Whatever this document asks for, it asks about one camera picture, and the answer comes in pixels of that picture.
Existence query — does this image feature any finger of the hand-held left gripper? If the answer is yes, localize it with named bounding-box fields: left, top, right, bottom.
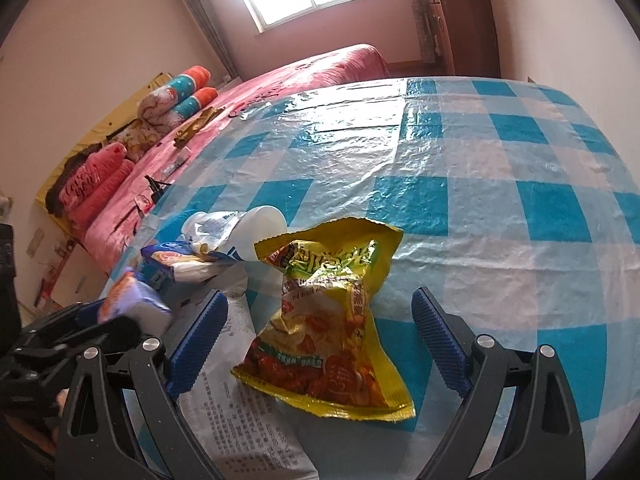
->
left=20, top=301, right=107, bottom=336
left=10, top=315, right=133, bottom=363

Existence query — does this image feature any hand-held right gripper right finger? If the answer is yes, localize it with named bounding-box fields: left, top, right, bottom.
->
left=411, top=286, right=587, bottom=480

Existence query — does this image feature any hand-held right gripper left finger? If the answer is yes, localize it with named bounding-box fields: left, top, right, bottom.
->
left=55, top=289, right=229, bottom=480

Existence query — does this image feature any white orange carton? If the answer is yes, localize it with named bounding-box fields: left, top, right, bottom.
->
left=96, top=269, right=174, bottom=336

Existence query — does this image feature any white printed paper bag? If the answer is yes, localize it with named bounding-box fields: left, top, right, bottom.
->
left=170, top=265, right=321, bottom=480

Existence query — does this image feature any yellow snack bag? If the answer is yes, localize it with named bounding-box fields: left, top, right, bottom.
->
left=231, top=217, right=417, bottom=423

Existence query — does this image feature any white plastic bottle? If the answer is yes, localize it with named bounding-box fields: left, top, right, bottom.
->
left=181, top=205, right=289, bottom=263

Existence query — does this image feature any white blue snack packet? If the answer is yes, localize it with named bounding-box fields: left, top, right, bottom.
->
left=140, top=240, right=241, bottom=293

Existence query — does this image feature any blue white checkered tablecloth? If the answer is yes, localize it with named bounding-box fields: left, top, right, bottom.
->
left=100, top=76, right=640, bottom=480

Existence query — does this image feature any dark brown cloth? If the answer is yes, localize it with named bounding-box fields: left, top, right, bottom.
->
left=46, top=142, right=101, bottom=218

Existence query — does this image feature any black charger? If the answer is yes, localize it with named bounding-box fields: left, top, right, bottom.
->
left=144, top=175, right=172, bottom=201

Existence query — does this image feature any pink printed folded blanket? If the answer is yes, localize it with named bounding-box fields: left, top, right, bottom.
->
left=59, top=141, right=128, bottom=208

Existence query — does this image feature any floral cushion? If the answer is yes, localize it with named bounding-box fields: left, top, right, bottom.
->
left=114, top=119, right=162, bottom=161

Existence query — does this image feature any yellow bed headboard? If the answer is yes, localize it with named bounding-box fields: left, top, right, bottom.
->
left=35, top=72, right=173, bottom=233

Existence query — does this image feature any olive brown cloth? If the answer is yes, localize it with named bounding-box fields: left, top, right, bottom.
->
left=172, top=105, right=226, bottom=148

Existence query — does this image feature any floral folded quilt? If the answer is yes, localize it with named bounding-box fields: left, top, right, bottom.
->
left=137, top=85, right=187, bottom=131

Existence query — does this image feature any teal orange bolster pillow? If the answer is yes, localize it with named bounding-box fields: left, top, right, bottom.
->
left=176, top=87, right=220, bottom=117
left=167, top=66, right=213, bottom=98

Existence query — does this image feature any pink printed bed blanket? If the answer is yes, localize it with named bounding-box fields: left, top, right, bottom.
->
left=82, top=44, right=391, bottom=276

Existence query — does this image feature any grey patterned curtain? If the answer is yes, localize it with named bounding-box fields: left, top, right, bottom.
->
left=409, top=0, right=438, bottom=63
left=167, top=0, right=236, bottom=78

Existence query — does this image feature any brown wooden cabinet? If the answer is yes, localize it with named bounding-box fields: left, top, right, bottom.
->
left=430, top=0, right=501, bottom=78

